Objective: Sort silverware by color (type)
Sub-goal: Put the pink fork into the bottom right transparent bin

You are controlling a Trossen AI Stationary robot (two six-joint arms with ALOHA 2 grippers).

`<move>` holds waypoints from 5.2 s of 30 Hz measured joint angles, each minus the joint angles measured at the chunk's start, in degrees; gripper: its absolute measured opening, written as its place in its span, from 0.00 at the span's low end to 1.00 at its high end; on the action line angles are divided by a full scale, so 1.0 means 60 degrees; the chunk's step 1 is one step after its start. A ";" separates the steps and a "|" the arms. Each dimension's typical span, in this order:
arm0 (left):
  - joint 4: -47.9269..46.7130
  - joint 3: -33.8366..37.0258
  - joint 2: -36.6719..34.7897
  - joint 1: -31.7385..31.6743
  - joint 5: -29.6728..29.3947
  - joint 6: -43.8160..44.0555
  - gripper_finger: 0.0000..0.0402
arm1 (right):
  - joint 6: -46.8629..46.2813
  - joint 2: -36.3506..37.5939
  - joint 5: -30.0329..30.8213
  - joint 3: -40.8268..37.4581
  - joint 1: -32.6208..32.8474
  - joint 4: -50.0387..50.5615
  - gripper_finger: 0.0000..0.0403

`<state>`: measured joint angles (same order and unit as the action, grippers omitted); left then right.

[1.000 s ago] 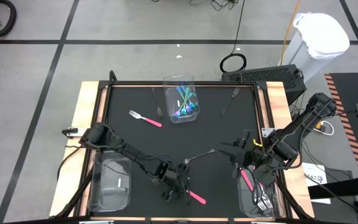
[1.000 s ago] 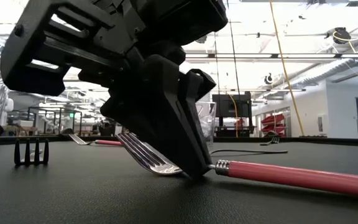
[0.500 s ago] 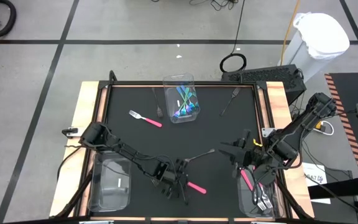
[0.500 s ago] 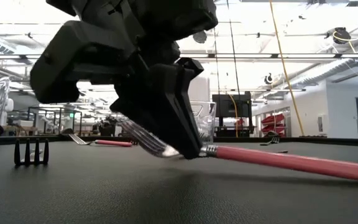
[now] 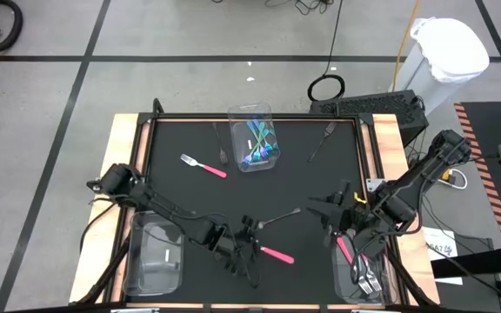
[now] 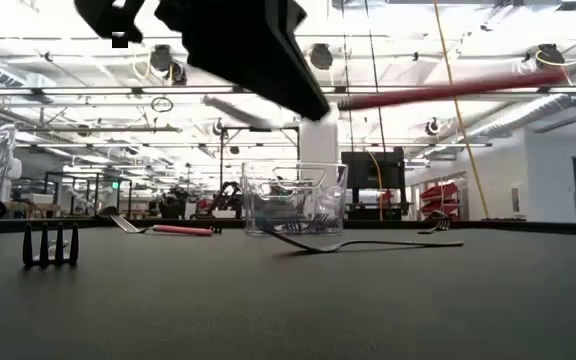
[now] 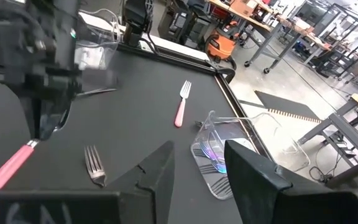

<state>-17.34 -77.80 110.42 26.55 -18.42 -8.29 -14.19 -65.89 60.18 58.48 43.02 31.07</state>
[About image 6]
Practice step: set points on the black cabinet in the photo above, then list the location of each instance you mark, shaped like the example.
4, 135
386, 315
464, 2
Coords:
368, 172

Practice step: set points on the white building pillar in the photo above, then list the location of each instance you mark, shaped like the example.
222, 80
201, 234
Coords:
319, 142

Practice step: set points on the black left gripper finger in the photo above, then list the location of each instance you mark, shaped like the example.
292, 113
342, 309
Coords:
283, 75

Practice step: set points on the red storage bin rack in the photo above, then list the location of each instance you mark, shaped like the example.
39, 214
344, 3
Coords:
440, 192

